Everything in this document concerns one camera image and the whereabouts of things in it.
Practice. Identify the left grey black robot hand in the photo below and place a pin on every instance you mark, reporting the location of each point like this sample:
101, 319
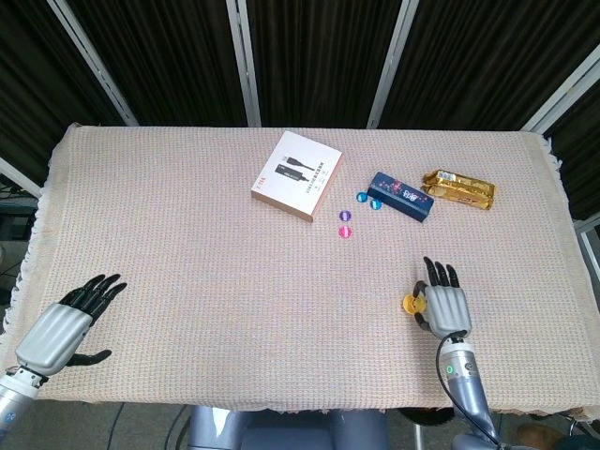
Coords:
49, 335

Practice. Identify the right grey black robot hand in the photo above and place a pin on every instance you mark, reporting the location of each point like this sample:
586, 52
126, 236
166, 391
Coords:
447, 311

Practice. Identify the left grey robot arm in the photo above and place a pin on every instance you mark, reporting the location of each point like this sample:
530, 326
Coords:
14, 398

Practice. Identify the yellow round silicone cup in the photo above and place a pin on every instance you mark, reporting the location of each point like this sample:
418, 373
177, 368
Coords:
406, 301

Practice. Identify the gold foil snack packet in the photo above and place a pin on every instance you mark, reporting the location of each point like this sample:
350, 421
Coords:
461, 190

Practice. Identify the dark blue long carton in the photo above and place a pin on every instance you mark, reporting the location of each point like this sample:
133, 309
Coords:
398, 194

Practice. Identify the blue plastic disc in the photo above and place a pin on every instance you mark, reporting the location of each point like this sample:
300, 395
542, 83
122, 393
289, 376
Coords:
376, 204
361, 197

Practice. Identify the pink plastic disc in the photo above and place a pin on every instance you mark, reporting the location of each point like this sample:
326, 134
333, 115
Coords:
345, 232

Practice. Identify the purple plastic disc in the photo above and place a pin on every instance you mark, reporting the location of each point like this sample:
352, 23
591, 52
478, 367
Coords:
345, 215

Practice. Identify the beige woven tablecloth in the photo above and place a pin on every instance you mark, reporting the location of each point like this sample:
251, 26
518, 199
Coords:
211, 290

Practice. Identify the grey robot torso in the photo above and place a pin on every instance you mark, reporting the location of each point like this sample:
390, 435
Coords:
281, 431

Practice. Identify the dark pleated curtain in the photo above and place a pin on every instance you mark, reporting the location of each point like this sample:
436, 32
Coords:
319, 47

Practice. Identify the white metal frame post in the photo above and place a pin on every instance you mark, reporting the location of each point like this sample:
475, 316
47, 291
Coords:
19, 175
94, 61
562, 89
244, 61
391, 65

